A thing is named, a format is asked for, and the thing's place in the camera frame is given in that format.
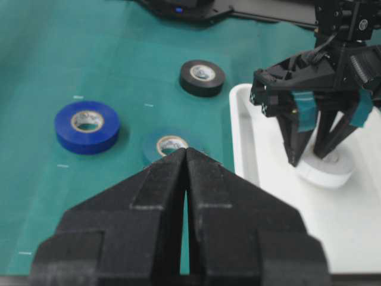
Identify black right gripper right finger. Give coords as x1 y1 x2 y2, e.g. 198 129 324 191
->
186 148 331 285

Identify blue tape roll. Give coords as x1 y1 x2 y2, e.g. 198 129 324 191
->
54 101 121 154

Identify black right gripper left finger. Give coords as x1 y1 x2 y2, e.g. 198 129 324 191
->
29 148 186 285

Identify white tape roll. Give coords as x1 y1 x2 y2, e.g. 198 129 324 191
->
295 145 355 189

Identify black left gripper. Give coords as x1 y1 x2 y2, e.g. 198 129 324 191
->
249 40 380 167

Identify black tape roll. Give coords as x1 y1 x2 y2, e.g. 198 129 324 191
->
179 60 226 97

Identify green tape roll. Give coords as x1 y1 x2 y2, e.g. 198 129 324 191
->
142 127 207 163

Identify white plastic case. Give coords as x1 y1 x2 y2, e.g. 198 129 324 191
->
229 83 380 274

